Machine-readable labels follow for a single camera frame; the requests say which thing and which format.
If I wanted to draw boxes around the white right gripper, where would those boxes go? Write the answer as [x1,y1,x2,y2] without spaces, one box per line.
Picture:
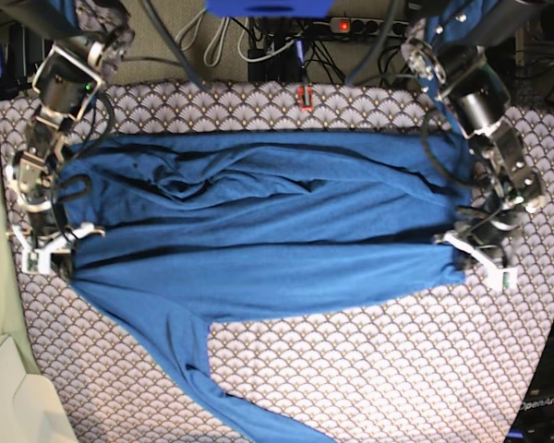
[6,222,105,281]

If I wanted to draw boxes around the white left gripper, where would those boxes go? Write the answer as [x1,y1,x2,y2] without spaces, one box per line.
[434,230,518,292]

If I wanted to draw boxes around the blue long-sleeve T-shirt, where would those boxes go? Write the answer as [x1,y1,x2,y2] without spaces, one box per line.
[58,132,470,442]

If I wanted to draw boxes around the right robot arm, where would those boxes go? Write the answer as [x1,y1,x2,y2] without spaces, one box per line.
[0,1,135,275]

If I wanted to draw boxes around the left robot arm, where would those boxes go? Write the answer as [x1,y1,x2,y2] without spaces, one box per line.
[401,1,546,292]

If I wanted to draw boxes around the fan-patterned table cloth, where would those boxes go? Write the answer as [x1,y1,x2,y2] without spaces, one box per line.
[18,81,554,442]

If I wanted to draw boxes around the black OpenArm base box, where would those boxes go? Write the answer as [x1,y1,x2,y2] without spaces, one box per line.
[505,327,554,442]

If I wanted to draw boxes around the red and grey table clamp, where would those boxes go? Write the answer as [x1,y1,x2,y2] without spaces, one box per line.
[296,83,314,111]

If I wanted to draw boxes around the black power strip red switch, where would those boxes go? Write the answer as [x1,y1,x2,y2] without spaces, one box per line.
[329,17,408,38]

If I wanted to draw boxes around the grey looped cable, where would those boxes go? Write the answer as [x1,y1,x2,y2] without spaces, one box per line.
[175,18,232,68]

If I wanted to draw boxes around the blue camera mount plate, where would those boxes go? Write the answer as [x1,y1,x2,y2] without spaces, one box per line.
[205,0,333,18]

